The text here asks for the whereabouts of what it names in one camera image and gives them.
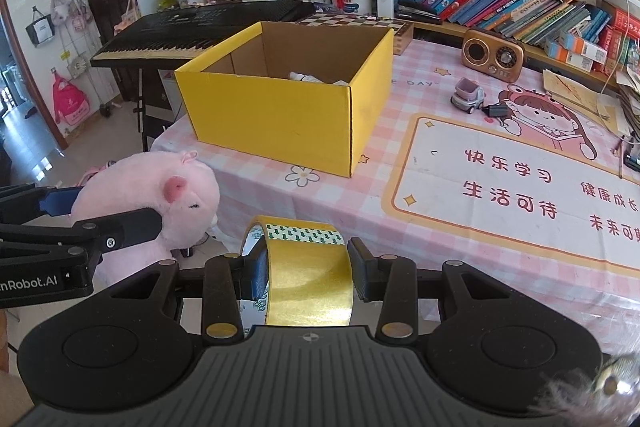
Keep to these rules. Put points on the yellow cardboard box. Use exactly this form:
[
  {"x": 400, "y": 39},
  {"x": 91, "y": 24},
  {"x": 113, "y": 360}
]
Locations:
[{"x": 280, "y": 122}]

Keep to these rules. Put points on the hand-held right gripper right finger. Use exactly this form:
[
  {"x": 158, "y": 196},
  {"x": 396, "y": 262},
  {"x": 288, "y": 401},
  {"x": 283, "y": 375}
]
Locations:
[{"x": 362, "y": 274}]

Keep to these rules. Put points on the checkered board box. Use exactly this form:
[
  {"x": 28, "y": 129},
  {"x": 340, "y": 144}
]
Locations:
[{"x": 350, "y": 24}]

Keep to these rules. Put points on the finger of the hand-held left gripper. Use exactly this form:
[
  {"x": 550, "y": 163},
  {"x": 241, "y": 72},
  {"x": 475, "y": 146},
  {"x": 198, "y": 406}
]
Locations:
[
  {"x": 125, "y": 227},
  {"x": 57, "y": 202}
]

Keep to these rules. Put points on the black electronic keyboard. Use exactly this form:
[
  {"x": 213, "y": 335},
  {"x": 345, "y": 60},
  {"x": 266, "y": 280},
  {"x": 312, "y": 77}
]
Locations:
[{"x": 200, "y": 27}]

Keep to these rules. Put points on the wooden retro radio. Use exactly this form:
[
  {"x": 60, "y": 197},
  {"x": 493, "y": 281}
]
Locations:
[{"x": 492, "y": 54}]

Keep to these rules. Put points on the black and white tote bag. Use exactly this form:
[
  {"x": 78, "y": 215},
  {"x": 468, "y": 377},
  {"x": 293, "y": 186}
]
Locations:
[{"x": 40, "y": 29}]

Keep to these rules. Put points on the pink backpack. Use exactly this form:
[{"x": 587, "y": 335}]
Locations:
[{"x": 70, "y": 99}]

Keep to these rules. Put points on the small toy car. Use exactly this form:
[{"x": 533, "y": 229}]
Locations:
[{"x": 467, "y": 97}]

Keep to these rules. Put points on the yellow tape roll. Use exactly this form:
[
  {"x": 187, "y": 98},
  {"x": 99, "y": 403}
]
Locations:
[{"x": 307, "y": 287}]

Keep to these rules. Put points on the black keyboard stand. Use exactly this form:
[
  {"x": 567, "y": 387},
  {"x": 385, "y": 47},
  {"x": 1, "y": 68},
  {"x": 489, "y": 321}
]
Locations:
[{"x": 142, "y": 107}]

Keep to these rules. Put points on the white jar green lid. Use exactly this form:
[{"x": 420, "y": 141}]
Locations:
[{"x": 357, "y": 2}]

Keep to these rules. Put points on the desktop with pink checked cover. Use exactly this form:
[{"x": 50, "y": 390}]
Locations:
[{"x": 450, "y": 232}]

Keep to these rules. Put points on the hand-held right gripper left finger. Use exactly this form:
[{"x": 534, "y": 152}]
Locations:
[{"x": 257, "y": 274}]

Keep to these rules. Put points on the pink plush pig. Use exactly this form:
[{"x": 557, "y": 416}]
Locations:
[{"x": 150, "y": 187}]

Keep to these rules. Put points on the orange and white small boxes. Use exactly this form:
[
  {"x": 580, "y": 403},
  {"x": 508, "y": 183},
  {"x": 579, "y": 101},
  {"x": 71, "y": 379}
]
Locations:
[{"x": 575, "y": 49}]

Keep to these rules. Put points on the pile of papers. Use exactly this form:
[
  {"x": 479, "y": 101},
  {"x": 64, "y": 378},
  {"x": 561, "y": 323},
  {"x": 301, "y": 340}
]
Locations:
[{"x": 600, "y": 102}]

